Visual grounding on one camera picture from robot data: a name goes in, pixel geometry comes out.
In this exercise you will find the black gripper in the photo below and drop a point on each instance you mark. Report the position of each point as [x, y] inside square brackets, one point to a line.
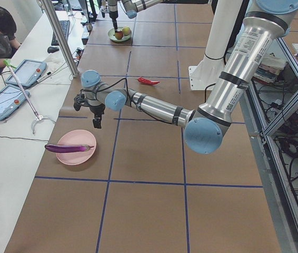
[113, 14]
[96, 109]

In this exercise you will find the pale pink green peach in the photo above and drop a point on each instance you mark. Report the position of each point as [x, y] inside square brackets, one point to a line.
[126, 30]

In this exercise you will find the red yellow pomegranate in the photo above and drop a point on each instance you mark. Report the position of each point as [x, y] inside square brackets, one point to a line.
[118, 35]

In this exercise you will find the purple eggplant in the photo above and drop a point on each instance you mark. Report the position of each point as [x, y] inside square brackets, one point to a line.
[68, 148]

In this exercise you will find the red chili pepper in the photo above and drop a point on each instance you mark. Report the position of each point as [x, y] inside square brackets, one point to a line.
[147, 81]

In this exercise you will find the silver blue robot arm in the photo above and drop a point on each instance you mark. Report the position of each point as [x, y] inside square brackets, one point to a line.
[246, 32]
[131, 8]

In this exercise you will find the light green plate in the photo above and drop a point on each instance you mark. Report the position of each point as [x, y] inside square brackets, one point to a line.
[112, 38]

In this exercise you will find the pink plate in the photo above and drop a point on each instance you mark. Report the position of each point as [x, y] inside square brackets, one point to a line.
[77, 137]

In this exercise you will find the reacher grabber stick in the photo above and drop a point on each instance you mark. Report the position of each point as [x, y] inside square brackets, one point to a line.
[38, 117]

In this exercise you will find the black computer mouse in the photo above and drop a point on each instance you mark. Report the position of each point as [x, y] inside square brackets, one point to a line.
[52, 49]

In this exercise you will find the upper teach pendant tablet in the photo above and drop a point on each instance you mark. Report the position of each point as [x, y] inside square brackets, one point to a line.
[29, 71]

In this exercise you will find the teach pendant tablet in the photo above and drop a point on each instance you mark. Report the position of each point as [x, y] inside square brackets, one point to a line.
[29, 71]
[11, 98]

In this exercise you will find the lower teach pendant tablet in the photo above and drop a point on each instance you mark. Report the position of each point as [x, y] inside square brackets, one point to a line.
[11, 98]

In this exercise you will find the stack of books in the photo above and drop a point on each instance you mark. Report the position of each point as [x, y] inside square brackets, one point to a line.
[269, 69]

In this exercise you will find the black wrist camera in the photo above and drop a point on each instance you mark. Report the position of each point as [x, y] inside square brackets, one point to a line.
[79, 101]

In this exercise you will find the aluminium frame post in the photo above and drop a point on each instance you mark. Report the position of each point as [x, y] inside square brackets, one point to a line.
[47, 6]

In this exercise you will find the aluminium side frame rack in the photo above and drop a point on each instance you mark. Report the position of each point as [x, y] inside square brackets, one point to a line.
[271, 112]

